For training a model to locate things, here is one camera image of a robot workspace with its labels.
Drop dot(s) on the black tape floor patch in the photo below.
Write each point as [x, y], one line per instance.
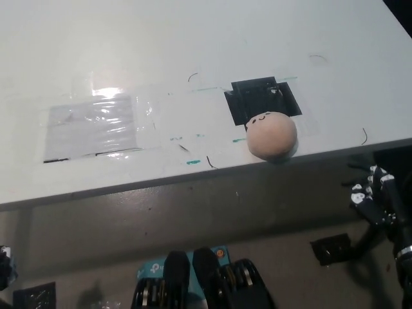
[35, 296]
[331, 249]

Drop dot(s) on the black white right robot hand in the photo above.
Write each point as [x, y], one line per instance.
[394, 206]

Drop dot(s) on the pink dumpling plush toy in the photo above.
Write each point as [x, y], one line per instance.
[271, 135]

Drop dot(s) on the clear plastic sheet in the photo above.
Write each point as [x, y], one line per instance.
[90, 128]

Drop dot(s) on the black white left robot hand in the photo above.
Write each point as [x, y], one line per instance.
[7, 267]

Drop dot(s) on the teal router box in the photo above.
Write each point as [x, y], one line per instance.
[151, 268]

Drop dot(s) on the black tape mask patch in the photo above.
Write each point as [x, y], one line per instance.
[254, 99]

